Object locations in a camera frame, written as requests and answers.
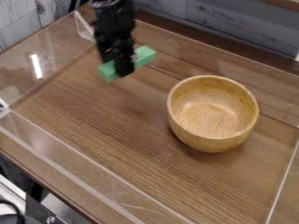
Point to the green rectangular block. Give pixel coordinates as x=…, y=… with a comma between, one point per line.
x=145, y=55

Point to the clear acrylic tray walls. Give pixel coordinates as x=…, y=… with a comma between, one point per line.
x=93, y=141

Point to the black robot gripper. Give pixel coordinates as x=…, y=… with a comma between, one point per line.
x=113, y=26

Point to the brown wooden bowl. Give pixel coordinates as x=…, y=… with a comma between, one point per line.
x=212, y=113

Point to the black metal bracket with bolt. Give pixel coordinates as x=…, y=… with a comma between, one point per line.
x=37, y=214

